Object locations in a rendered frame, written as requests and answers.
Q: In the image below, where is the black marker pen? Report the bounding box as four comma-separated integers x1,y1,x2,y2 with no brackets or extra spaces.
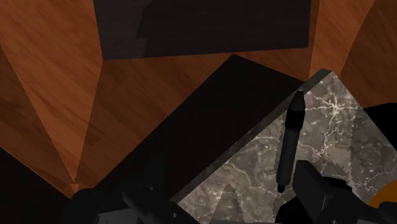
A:
275,88,307,193

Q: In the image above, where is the orange round object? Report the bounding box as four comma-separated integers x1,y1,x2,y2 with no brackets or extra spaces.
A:
368,181,397,209

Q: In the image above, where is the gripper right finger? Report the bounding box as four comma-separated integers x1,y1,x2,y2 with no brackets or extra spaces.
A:
275,159,397,224

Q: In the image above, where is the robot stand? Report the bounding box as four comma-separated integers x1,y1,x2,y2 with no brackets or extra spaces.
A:
92,0,313,61

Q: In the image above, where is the dark counter cabinet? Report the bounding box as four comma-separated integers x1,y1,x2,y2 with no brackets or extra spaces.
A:
94,54,306,204

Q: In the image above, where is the black round object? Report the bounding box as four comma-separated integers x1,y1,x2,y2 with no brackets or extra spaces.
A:
360,102,397,150

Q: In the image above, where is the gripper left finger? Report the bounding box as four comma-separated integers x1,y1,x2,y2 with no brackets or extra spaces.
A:
61,151,200,224

